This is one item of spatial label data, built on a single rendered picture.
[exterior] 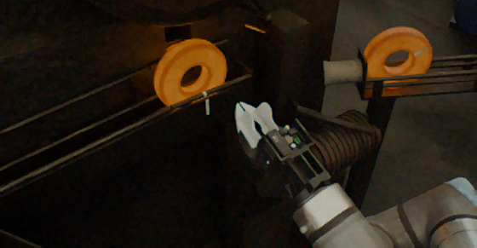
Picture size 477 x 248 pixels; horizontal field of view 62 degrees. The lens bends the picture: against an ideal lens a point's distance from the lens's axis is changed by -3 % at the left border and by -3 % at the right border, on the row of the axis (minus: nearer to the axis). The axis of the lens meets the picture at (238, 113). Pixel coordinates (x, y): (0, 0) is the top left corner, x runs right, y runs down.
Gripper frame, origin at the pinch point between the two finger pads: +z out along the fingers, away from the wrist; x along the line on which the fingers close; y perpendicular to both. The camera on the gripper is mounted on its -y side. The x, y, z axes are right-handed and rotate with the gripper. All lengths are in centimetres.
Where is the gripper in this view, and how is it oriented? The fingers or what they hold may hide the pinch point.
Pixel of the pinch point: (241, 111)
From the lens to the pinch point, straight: 74.3
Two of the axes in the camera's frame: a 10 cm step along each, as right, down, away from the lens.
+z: -5.4, -7.4, 3.9
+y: 1.8, -5.6, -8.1
